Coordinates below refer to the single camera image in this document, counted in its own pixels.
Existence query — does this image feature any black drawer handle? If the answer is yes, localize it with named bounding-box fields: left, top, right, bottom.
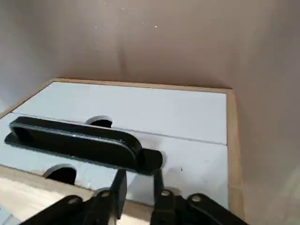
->
left=4, top=116, right=164, bottom=176

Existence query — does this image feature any white-front drawer without handle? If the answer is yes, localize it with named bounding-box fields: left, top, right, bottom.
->
left=10, top=81, right=228, bottom=144

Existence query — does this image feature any white-front drawer with handle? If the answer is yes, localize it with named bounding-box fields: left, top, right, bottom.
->
left=0, top=113, right=228, bottom=209

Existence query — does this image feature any wooden cabinet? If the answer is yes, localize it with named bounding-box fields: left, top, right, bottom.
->
left=0, top=78, right=242, bottom=225

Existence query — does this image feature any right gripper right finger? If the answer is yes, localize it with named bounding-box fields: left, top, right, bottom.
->
left=150, top=168, right=249, bottom=225

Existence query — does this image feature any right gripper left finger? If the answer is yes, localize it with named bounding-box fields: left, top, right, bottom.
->
left=22, top=168, right=128, bottom=225

